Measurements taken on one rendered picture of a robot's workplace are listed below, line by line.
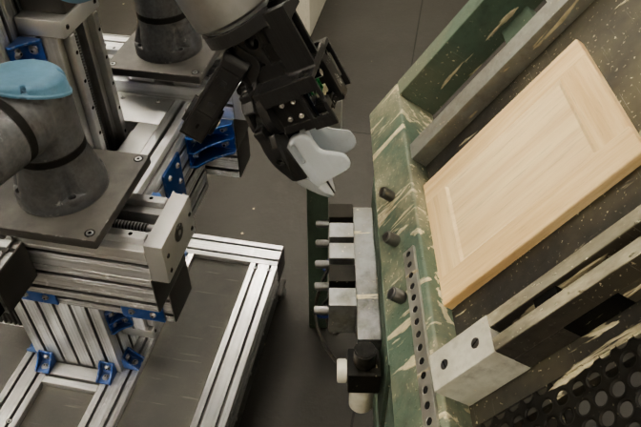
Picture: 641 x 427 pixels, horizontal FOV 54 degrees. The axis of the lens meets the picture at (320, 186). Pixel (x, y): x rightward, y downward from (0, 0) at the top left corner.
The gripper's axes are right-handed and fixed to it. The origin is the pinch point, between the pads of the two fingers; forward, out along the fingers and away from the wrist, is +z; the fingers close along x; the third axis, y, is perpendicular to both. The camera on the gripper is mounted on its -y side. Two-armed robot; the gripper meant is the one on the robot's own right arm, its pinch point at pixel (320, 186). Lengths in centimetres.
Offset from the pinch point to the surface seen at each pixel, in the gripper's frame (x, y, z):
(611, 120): 34, 28, 26
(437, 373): 5.1, -3.1, 41.5
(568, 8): 63, 26, 21
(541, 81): 53, 19, 28
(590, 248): 10.5, 22.1, 27.2
